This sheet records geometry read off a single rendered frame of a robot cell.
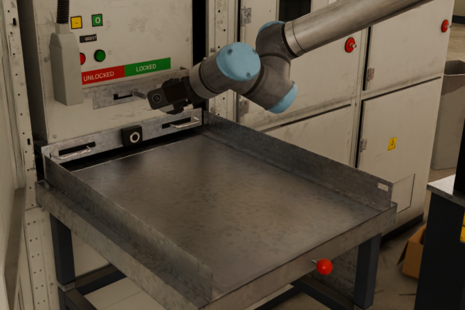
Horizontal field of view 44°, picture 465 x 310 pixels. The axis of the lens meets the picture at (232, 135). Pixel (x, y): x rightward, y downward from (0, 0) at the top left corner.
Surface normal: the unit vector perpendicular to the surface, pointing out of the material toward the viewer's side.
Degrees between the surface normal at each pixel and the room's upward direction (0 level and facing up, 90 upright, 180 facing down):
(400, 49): 90
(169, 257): 90
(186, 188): 0
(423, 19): 90
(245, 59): 57
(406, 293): 0
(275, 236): 0
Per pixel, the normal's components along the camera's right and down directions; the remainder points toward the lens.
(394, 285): 0.01, -0.94
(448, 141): 0.29, 0.39
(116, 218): -0.75, 0.22
